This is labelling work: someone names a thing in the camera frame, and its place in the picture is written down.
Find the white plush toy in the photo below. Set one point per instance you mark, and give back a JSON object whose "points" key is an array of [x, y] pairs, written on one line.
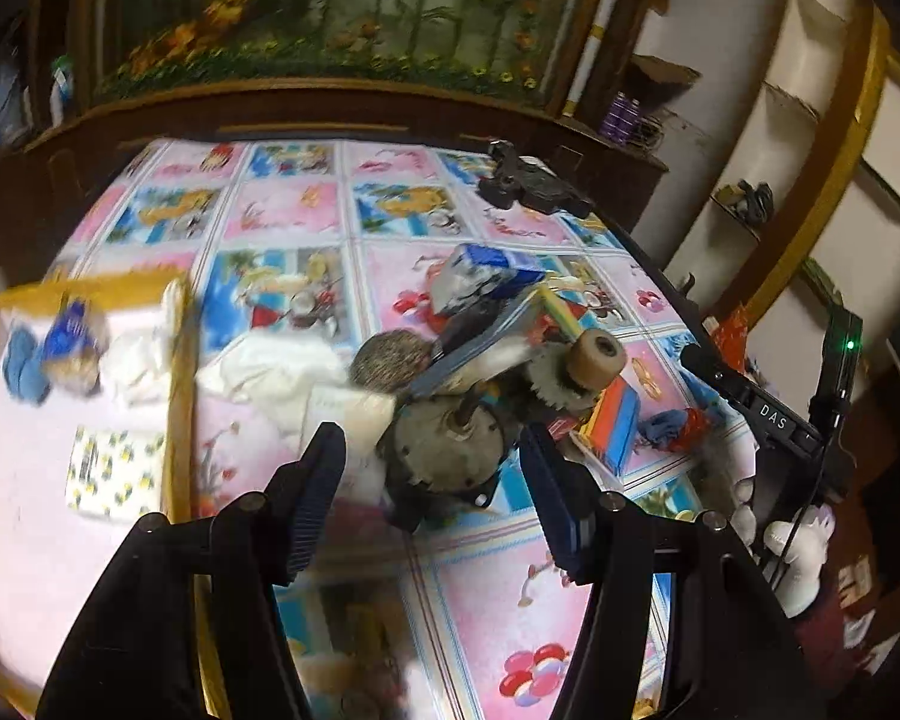
{"points": [[799, 551]]}

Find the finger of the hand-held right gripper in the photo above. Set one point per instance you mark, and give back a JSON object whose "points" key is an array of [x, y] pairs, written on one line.
{"points": [[750, 401]]}

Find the rolled white poster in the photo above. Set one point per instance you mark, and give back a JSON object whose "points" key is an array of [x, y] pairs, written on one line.
{"points": [[600, 30]]}

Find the yellow patterned packet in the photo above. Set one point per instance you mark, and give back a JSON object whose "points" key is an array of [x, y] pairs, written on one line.
{"points": [[112, 472]]}

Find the blue and white carton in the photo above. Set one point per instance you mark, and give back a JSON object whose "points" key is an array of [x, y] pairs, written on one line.
{"points": [[487, 277]]}

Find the colourful striped box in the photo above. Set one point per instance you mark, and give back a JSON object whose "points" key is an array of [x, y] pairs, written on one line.
{"points": [[615, 416]]}

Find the purple cans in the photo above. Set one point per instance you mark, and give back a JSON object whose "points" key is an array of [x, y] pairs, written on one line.
{"points": [[622, 116]]}

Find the dark clutter on shelf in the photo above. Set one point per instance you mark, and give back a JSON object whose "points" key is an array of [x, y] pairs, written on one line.
{"points": [[750, 199]]}

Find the white wall shelf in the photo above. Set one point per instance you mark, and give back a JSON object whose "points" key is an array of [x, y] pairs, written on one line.
{"points": [[795, 37]]}

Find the blue and brown soft toy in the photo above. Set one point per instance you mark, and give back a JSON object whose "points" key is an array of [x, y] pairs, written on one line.
{"points": [[75, 337]]}

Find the blue plush toy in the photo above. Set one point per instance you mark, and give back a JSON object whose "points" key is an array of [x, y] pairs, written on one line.
{"points": [[22, 367]]}

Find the black plastic part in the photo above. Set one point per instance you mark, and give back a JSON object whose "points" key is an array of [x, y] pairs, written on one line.
{"points": [[532, 184]]}

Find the grey electric motor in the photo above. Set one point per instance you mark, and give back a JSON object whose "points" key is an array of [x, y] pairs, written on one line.
{"points": [[435, 454]]}

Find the white toothed gear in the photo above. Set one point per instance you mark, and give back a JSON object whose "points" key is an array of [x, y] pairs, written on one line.
{"points": [[551, 386]]}

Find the framed flower painting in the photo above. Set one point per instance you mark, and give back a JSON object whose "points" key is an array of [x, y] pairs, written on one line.
{"points": [[345, 7]]}

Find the blue packets on shelf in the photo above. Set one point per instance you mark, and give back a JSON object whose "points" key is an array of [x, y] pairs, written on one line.
{"points": [[0, 109]]}

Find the yellow cardboard box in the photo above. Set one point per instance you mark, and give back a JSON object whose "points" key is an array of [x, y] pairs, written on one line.
{"points": [[182, 420]]}

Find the blue grey flat strip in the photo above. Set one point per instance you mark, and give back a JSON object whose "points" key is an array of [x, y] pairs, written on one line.
{"points": [[465, 352]]}

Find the white cloth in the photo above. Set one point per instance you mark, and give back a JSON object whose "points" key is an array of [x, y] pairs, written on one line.
{"points": [[270, 375], [142, 360]]}

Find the white bottle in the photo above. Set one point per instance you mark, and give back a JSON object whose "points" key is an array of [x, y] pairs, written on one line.
{"points": [[60, 86]]}

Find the blue and red cloth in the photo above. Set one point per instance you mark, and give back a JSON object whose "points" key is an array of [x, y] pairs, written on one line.
{"points": [[675, 427]]}

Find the white tissue pack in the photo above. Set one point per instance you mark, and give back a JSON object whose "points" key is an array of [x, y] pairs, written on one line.
{"points": [[345, 416]]}

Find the beige rubber roller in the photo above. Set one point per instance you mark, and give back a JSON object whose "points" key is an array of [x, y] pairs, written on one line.
{"points": [[596, 360]]}

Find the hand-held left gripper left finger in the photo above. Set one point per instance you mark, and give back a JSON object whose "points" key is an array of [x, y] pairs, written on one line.
{"points": [[311, 510]]}

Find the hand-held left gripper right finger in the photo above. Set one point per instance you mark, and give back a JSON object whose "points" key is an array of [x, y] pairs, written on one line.
{"points": [[562, 517]]}

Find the red plastic bag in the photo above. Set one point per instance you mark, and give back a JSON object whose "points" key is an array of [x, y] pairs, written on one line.
{"points": [[731, 334]]}

